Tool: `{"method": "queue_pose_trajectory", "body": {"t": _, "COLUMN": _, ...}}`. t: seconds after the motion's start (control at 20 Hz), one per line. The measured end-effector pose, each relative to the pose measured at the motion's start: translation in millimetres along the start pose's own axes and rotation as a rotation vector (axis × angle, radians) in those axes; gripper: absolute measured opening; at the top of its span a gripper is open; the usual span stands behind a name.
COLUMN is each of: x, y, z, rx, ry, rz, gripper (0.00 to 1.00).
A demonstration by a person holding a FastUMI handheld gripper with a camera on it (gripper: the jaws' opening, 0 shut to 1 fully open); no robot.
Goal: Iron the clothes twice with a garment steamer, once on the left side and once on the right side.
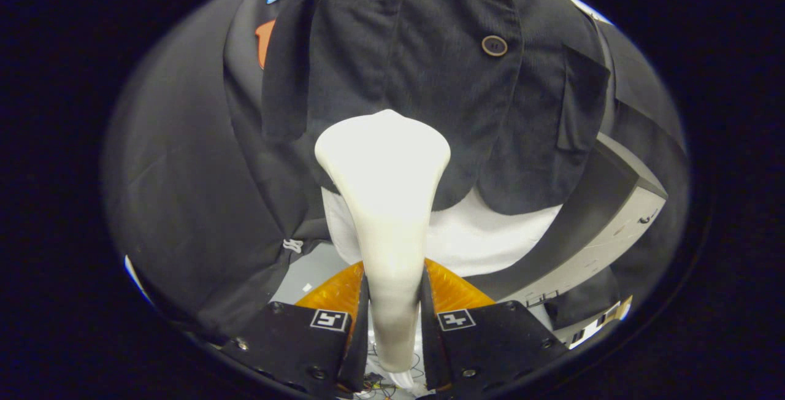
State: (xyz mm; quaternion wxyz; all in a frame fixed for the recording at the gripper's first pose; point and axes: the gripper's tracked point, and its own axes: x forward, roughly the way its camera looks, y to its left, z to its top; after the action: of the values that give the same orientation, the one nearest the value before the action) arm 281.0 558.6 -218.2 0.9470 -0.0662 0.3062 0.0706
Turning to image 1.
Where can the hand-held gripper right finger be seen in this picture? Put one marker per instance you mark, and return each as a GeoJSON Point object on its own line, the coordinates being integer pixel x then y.
{"type": "Point", "coordinates": [497, 342]}

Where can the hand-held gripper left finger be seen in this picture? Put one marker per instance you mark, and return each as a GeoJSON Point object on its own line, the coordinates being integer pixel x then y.
{"type": "Point", "coordinates": [294, 345]}

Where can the white shirt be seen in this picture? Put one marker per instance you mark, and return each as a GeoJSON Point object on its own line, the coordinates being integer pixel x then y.
{"type": "Point", "coordinates": [490, 240]}

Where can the white garment steamer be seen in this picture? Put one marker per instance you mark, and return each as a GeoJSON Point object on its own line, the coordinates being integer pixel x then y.
{"type": "Point", "coordinates": [383, 173]}

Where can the black blazer jacket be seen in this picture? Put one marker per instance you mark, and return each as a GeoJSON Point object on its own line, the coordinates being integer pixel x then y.
{"type": "Point", "coordinates": [429, 81]}

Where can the white tan-edged board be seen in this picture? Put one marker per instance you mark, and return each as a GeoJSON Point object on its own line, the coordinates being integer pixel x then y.
{"type": "Point", "coordinates": [604, 321]}

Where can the grey cabinet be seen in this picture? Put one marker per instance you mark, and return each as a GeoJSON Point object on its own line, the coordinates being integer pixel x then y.
{"type": "Point", "coordinates": [601, 234]}

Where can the black backdrop cloth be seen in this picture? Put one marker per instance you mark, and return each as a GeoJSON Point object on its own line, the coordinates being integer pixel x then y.
{"type": "Point", "coordinates": [184, 173]}

